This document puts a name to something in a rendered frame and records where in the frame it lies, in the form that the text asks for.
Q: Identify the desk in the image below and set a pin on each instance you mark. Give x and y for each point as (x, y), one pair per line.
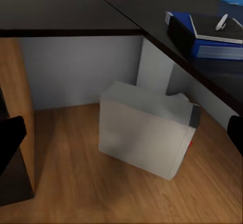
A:
(161, 46)

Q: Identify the pen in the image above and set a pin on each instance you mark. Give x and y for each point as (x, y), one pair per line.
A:
(219, 25)

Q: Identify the folder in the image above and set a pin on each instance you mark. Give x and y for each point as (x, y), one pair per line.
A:
(201, 48)

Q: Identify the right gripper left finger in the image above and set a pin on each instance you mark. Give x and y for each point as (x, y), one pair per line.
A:
(12, 132)

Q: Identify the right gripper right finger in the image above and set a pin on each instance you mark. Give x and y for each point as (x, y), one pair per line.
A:
(235, 132)

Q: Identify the notebook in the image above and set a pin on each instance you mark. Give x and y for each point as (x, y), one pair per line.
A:
(204, 27)

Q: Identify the desktop computer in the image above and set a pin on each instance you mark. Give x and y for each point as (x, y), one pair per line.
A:
(148, 130)

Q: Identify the cabinet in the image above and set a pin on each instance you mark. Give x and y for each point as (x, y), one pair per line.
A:
(17, 180)

